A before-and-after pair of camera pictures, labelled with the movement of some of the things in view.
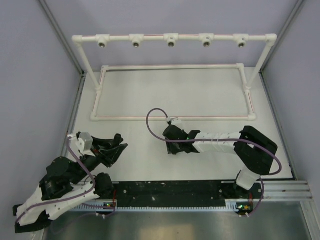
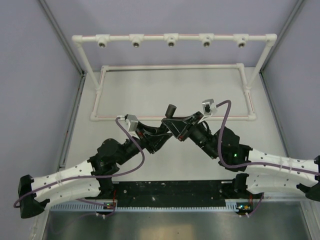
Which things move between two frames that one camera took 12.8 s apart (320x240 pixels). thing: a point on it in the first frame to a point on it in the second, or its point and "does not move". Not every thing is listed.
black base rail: [181, 194] does not move
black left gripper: [108, 156] to [151, 142]
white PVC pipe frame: [172, 40] does not move
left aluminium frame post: [82, 78] does not move
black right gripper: [172, 149] to [177, 125]
